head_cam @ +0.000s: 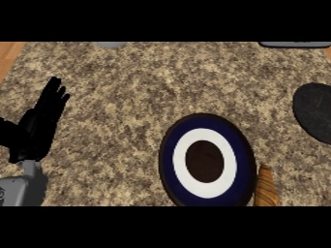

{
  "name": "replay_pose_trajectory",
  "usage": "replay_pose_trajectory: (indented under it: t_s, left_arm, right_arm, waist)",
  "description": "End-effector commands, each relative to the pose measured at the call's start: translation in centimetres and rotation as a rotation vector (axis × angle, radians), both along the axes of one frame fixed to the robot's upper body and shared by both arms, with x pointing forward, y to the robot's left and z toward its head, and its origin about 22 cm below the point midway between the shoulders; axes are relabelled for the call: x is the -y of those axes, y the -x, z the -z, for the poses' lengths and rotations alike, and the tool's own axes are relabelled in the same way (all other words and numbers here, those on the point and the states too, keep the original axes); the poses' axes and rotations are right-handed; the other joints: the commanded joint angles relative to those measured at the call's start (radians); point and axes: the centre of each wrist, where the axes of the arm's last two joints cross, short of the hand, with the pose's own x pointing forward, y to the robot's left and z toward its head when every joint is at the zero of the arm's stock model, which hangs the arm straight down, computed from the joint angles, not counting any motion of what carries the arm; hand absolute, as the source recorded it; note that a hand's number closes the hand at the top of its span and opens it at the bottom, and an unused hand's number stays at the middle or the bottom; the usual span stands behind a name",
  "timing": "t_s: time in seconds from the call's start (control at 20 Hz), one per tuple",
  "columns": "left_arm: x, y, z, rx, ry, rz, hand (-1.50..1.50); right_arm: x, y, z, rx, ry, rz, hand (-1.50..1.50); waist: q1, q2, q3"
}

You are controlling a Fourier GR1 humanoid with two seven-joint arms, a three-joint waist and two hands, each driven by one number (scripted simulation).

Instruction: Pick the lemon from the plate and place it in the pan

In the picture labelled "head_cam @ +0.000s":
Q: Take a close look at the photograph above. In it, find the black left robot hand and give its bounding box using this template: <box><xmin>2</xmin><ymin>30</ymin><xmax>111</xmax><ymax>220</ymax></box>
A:
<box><xmin>0</xmin><ymin>76</ymin><xmax>71</xmax><ymax>165</ymax></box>

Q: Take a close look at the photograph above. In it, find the blue and white plate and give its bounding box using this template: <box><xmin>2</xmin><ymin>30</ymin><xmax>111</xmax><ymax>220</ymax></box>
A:
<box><xmin>157</xmin><ymin>112</ymin><xmax>259</xmax><ymax>207</ymax></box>

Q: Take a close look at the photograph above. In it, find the grey round object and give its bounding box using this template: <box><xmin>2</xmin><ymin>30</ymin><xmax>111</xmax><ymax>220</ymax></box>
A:
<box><xmin>95</xmin><ymin>41</ymin><xmax>127</xmax><ymax>49</ymax></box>

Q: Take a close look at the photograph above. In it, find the brown striped wooden object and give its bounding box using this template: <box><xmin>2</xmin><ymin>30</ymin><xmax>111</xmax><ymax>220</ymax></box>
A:
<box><xmin>253</xmin><ymin>163</ymin><xmax>281</xmax><ymax>207</ymax></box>

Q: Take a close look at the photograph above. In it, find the dark grey flat appliance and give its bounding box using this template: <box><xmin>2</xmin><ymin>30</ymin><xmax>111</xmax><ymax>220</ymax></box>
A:
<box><xmin>257</xmin><ymin>41</ymin><xmax>331</xmax><ymax>49</ymax></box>

